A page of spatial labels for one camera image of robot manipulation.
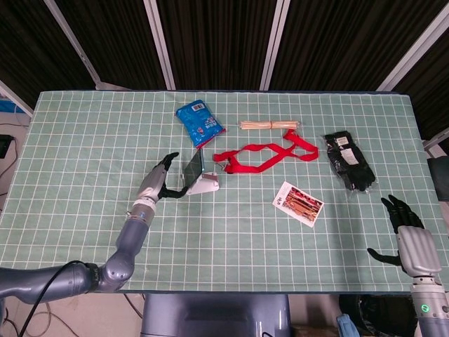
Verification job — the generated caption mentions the right silver and black robot hand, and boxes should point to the right silver and black robot hand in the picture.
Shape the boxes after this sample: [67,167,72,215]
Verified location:
[366,194,443,278]

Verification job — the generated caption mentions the left silver and black robot hand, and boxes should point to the left silver and black robot hand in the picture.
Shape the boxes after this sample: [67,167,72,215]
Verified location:
[135,152,189,206]

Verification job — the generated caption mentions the black smartphone with blue edge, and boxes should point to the black smartphone with blue edge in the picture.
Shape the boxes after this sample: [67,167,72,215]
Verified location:
[183,149,205,189]

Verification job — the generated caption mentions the white folding phone stand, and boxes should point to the white folding phone stand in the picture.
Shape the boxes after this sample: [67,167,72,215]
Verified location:
[180,171,220,195]

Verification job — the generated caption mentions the black chair seat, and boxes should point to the black chair seat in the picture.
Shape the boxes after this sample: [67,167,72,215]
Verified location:
[427,157,449,201]

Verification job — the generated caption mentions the black plastic bag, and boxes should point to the black plastic bag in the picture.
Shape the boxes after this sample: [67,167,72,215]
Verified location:
[338,294,418,337]

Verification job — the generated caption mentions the blue snack bag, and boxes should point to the blue snack bag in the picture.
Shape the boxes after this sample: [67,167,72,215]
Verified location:
[175,100,226,151]

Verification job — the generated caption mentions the green checked tablecloth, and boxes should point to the green checked tablecloth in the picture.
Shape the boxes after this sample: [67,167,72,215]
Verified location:
[0,90,449,294]

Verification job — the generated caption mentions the black gloves in plastic pack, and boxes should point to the black gloves in plastic pack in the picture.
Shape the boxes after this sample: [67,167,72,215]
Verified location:
[322,131,377,193]

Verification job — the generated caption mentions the blue cloth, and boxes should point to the blue cloth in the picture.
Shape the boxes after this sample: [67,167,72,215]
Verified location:
[335,314,362,337]

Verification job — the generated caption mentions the red and gold postcard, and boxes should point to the red and gold postcard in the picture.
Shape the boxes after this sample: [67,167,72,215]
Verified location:
[272,180,324,229]

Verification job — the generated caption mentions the bundle of wooden sticks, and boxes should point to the bundle of wooden sticks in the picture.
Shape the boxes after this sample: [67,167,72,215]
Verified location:
[239,120,302,131]

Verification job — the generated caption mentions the grey-blue robot torso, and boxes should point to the grey-blue robot torso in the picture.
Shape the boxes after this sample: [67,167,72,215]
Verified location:
[140,293,292,337]

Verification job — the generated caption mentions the small black box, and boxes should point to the small black box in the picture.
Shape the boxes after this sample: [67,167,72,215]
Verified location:
[0,134,15,159]

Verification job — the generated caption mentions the red lanyard with metal clip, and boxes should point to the red lanyard with metal clip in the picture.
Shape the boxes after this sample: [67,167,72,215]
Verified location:
[213,128,319,175]

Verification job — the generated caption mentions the white aluminium frame post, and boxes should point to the white aluminium frame post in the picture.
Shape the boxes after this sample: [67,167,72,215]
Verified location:
[0,79,34,117]
[259,0,292,91]
[375,5,449,92]
[142,0,176,91]
[43,0,106,91]
[422,128,449,157]

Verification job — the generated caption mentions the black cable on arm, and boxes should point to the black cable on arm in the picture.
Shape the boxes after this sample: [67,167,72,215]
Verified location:
[17,260,87,337]

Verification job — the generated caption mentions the beige floor cable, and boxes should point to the beige floor cable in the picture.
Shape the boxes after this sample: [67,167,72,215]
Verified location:
[24,302,53,337]

